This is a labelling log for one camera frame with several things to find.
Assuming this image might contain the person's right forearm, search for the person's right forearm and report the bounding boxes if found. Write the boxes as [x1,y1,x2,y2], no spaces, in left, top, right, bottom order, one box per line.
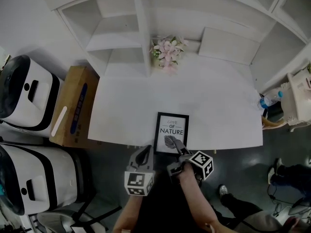
[179,164,225,233]

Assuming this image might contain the brown cardboard box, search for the brown cardboard box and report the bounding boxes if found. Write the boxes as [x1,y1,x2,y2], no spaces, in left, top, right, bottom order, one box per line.
[49,65,100,147]

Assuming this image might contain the person's black clothing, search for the person's black clothing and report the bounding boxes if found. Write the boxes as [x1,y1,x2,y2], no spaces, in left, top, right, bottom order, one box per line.
[136,171,195,233]

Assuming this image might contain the black cable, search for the black cable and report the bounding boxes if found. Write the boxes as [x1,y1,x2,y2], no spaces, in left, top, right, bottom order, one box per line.
[266,183,294,218]

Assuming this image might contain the person's right leg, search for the person's right leg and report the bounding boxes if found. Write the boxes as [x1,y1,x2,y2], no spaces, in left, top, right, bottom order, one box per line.
[220,193,264,227]

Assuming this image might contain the person's left forearm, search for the person's left forearm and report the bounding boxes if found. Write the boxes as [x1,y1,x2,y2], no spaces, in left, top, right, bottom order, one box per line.
[113,194,144,233]

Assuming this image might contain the black framed nature print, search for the black framed nature print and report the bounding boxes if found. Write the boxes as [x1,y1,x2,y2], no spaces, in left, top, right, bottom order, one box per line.
[153,112,190,158]

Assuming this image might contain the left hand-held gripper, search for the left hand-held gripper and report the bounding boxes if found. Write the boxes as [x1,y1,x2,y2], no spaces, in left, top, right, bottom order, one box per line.
[124,145,156,197]

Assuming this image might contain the clear water bottle blue label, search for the clear water bottle blue label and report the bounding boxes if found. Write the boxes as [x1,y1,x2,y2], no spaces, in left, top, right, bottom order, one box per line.
[256,90,284,112]

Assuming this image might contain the wooden chair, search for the wooden chair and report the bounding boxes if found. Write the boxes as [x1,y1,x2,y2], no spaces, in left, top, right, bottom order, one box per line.
[261,115,285,131]

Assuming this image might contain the white shelf hutch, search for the white shelf hutch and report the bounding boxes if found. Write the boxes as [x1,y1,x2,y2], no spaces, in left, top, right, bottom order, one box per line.
[37,0,311,94]

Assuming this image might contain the white desk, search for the white desk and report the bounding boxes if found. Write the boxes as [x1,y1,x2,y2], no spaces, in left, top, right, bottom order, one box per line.
[87,53,264,151]

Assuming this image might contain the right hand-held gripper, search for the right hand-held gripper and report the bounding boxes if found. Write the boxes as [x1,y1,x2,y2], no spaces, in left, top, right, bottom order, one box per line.
[166,139,214,184]

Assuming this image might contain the white and black robot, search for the white and black robot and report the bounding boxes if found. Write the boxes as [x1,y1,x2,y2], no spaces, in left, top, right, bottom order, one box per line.
[0,142,85,216]
[0,54,64,138]

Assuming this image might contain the person's grey shoe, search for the person's grey shoe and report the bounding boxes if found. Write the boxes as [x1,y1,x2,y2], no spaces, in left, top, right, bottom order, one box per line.
[218,184,229,199]

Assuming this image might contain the grey office chair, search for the grey office chair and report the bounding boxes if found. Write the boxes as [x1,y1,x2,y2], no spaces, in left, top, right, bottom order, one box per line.
[29,198,122,233]

